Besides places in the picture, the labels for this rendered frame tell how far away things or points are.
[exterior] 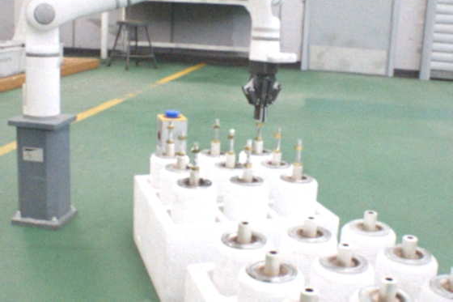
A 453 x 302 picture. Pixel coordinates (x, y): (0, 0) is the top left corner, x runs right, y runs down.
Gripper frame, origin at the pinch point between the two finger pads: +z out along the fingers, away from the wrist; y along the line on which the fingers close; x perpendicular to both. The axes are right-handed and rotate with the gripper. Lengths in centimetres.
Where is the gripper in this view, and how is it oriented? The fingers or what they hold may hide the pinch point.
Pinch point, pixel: (260, 114)
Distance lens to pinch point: 149.5
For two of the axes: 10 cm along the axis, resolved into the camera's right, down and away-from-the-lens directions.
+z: -0.5, 9.8, 2.1
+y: -7.4, 1.0, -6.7
